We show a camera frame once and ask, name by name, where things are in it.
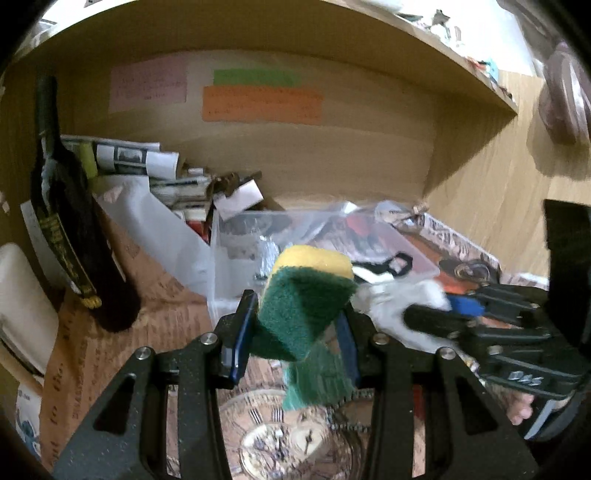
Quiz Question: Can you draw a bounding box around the yellow green scrub sponge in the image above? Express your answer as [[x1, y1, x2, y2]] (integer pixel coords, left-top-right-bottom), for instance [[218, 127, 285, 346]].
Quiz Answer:
[[252, 245, 356, 411]]

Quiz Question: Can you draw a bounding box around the right hand holding gripper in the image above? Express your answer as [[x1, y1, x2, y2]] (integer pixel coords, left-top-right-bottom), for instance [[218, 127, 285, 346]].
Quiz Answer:
[[506, 391, 535, 426]]

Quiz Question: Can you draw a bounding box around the clear plastic storage bin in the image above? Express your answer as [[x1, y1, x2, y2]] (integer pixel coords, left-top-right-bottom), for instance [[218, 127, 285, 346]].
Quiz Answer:
[[207, 201, 440, 322]]

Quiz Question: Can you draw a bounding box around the small white cardboard box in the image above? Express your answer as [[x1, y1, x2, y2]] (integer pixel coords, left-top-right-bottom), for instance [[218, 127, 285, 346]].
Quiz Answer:
[[213, 179, 263, 221]]

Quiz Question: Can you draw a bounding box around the brown printed paper sheet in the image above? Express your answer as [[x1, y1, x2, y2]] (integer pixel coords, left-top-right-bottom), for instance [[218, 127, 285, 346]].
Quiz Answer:
[[38, 221, 219, 471]]

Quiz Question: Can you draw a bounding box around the white paper bag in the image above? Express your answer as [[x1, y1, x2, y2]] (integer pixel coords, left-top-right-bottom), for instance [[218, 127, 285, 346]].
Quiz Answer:
[[90, 175, 211, 296]]

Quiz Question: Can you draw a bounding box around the dark wine bottle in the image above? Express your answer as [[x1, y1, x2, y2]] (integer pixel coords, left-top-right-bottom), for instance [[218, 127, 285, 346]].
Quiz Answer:
[[30, 76, 140, 333]]

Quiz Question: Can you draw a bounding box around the rolled newspaper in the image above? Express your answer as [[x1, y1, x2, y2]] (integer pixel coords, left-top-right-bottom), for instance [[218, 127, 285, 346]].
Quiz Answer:
[[61, 134, 183, 180]]

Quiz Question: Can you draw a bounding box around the orange sticky note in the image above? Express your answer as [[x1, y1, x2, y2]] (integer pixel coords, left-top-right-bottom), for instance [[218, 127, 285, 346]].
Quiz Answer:
[[201, 85, 324, 125]]

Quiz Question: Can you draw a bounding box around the green sticky note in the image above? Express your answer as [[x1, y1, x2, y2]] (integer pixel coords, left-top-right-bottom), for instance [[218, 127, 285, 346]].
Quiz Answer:
[[213, 68, 301, 87]]

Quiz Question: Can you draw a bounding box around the pink sticky note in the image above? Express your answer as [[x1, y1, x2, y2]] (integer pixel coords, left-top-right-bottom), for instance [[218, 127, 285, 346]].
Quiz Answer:
[[109, 54, 187, 113]]

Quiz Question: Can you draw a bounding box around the wooden shelf board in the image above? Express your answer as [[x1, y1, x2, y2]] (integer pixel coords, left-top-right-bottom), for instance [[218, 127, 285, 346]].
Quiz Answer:
[[13, 1, 518, 113]]

